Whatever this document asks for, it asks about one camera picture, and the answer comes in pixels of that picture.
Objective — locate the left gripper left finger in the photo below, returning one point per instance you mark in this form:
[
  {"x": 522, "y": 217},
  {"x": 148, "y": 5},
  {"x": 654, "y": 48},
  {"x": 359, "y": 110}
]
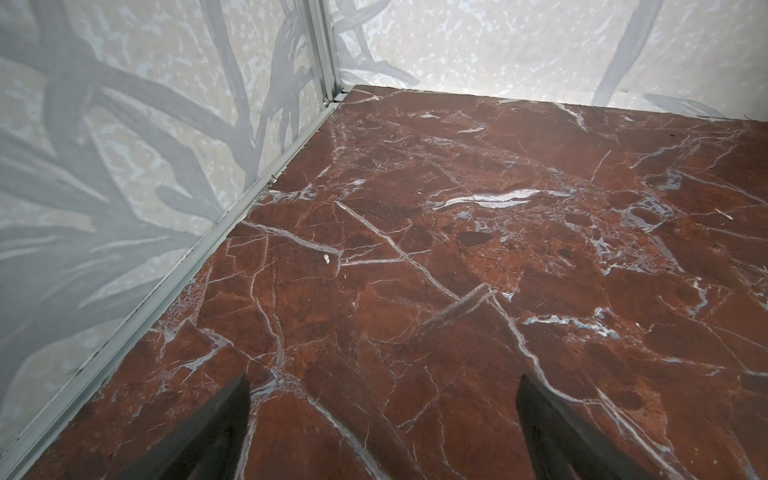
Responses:
[{"x": 207, "y": 445}]

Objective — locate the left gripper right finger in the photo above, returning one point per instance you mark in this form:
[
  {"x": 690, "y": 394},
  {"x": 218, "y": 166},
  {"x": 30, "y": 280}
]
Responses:
[{"x": 562, "y": 445}]

